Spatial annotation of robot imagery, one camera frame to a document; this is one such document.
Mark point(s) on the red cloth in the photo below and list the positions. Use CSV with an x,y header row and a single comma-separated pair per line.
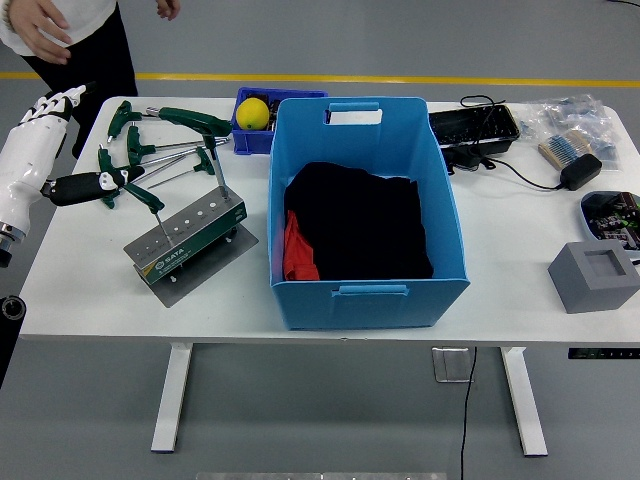
x,y
297,250

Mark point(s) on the black power adapter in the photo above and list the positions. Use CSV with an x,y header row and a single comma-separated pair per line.
x,y
580,171

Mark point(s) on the grey block with recess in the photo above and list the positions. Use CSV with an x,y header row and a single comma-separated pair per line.
x,y
585,295

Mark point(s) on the metal floor socket plate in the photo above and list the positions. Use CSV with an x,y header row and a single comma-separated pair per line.
x,y
450,365

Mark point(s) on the resistor strip bundle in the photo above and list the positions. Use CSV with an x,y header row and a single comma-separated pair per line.
x,y
560,150

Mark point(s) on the black plastic tray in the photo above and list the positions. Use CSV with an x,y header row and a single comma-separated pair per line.
x,y
470,127

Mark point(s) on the white table leg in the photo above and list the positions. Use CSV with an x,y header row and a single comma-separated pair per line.
x,y
172,400
525,405

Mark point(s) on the yellow ball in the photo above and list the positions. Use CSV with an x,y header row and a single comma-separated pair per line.
x,y
253,115

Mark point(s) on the person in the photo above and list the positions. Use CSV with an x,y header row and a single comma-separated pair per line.
x,y
95,60

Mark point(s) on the black plug block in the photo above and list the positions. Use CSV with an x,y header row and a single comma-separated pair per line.
x,y
467,159

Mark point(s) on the person's right hand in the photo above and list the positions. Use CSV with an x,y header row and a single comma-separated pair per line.
x,y
42,35

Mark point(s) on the black table control panel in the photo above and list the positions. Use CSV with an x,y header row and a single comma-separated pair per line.
x,y
600,353

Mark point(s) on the small dark blue bin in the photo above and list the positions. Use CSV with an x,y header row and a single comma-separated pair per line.
x,y
250,142

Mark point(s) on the clear plastic component bags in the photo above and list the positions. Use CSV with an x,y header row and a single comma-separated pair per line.
x,y
575,112

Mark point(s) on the black cloth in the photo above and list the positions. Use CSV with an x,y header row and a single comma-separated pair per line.
x,y
365,220

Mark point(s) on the dark electronic parts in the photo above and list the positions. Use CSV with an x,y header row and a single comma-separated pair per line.
x,y
275,115

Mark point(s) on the light blue tray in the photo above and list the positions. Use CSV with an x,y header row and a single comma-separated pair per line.
x,y
585,220

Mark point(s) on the person's left hand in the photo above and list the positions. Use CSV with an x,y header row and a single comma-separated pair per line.
x,y
169,7

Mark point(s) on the large blue plastic box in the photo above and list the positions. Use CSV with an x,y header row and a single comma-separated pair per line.
x,y
370,310

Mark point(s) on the green metal wrench holder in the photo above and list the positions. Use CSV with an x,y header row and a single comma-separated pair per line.
x,y
200,235

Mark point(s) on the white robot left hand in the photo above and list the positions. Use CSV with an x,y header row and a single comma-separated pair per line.
x,y
30,150

